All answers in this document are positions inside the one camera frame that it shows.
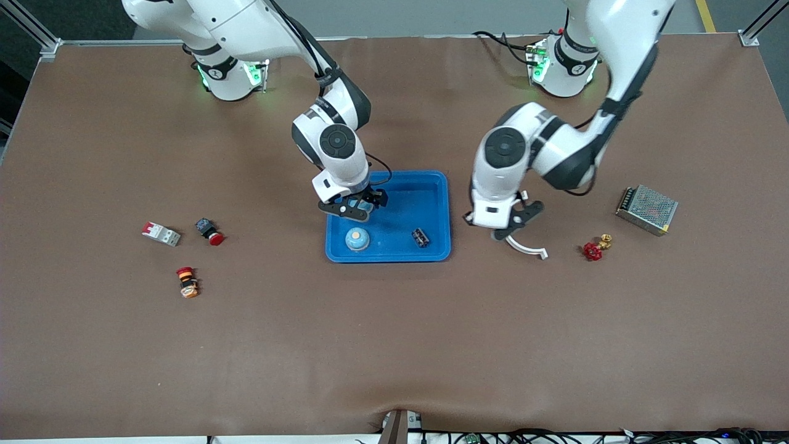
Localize brown grey camera mount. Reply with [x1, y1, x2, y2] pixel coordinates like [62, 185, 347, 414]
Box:
[377, 408, 425, 444]

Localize black cables at arm base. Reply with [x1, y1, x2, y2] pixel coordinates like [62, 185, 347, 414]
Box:
[473, 30, 538, 66]

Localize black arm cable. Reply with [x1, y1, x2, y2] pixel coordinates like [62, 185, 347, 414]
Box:
[265, 0, 394, 187]
[564, 62, 612, 197]

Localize blue plastic tray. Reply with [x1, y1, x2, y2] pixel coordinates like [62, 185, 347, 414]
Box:
[325, 170, 452, 263]

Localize metal mesh power supply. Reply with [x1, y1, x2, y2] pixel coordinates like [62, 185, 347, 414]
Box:
[615, 184, 679, 237]

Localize red push button switch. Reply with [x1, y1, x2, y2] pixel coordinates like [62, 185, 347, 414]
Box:
[195, 217, 225, 247]

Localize aluminium frame post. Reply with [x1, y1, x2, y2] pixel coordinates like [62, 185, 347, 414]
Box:
[0, 0, 63, 62]
[738, 0, 789, 47]

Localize red orange emergency stop button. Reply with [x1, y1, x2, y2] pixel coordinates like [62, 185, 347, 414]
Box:
[176, 266, 200, 299]

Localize black cable bundle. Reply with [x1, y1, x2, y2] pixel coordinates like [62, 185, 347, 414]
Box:
[422, 427, 789, 444]

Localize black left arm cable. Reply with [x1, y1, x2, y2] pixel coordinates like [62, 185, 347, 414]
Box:
[564, 62, 612, 197]

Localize silver table edge rail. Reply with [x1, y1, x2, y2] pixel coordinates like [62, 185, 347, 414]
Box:
[59, 34, 563, 47]

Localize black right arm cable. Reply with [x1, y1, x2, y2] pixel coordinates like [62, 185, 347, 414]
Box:
[265, 0, 394, 187]

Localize white curved bracket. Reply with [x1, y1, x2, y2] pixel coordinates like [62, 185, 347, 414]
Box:
[505, 191, 549, 260]

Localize red handle brass valve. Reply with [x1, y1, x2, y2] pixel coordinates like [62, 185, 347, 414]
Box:
[583, 234, 613, 261]

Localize white red circuit breaker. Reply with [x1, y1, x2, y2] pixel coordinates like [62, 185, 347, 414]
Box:
[141, 221, 182, 247]

